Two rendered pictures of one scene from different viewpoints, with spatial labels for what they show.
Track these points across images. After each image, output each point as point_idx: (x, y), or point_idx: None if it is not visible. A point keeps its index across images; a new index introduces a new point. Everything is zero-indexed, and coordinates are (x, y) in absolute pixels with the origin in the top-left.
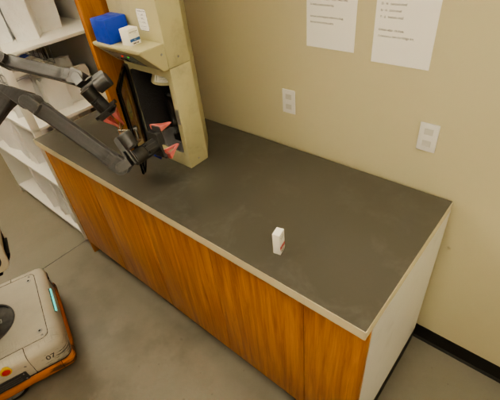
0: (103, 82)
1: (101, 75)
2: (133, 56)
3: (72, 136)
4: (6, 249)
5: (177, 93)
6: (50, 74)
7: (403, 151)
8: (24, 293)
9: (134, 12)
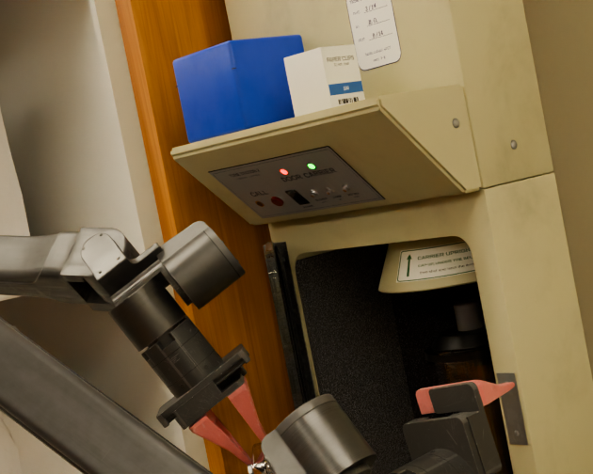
0: (209, 256)
1: (204, 234)
2: (341, 142)
3: (70, 430)
4: None
5: (512, 293)
6: (0, 264)
7: None
8: None
9: (341, 12)
